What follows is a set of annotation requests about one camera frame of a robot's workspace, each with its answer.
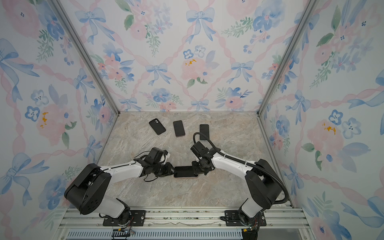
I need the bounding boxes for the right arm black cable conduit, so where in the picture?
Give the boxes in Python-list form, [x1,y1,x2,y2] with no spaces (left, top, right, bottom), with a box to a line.
[192,131,290,205]

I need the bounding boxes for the aluminium rail frame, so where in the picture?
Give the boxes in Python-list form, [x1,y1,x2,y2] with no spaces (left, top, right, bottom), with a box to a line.
[53,207,314,240]

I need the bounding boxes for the left corner aluminium post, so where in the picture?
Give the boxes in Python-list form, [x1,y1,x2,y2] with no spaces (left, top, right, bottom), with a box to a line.
[48,0,120,116]

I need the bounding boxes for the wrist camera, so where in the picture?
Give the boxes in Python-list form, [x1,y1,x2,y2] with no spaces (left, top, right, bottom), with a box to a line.
[145,148,170,165]
[191,142,209,159]

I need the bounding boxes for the black phone case with camera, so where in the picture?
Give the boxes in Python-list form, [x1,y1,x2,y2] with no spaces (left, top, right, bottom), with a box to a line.
[149,119,166,135]

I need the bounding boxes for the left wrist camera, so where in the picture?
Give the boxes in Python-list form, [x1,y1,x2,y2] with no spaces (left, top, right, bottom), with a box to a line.
[145,148,170,165]

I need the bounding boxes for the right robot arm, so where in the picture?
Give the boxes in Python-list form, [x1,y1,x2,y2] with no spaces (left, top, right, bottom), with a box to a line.
[193,149,289,226]

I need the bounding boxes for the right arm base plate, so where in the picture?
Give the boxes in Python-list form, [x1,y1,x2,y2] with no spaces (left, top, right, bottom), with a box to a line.
[220,210,267,228]

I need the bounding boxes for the right corner aluminium post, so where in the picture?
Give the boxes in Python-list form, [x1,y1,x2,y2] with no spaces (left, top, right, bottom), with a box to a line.
[257,0,318,117]

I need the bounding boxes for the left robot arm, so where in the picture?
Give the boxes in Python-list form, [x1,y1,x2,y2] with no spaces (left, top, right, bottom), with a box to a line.
[64,160,175,226]

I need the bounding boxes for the phone with pink edge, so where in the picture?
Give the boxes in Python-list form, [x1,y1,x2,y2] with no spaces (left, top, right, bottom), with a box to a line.
[173,120,186,137]

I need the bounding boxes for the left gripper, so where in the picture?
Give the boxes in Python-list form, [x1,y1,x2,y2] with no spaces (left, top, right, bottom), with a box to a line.
[153,162,178,177]

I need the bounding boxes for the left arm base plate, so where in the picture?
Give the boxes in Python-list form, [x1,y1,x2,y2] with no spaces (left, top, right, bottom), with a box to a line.
[103,210,147,227]

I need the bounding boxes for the blue phone black screen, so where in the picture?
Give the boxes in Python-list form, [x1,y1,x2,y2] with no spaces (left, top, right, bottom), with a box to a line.
[199,124,210,141]

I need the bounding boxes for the pink phone case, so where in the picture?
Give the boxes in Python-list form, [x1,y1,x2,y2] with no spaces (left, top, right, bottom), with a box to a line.
[174,176,198,179]

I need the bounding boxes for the corner aluminium post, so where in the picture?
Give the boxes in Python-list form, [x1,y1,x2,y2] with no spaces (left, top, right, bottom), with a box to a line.
[48,0,120,116]
[257,0,318,117]

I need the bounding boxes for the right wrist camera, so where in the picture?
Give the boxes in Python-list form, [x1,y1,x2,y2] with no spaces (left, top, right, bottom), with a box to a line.
[191,142,209,159]

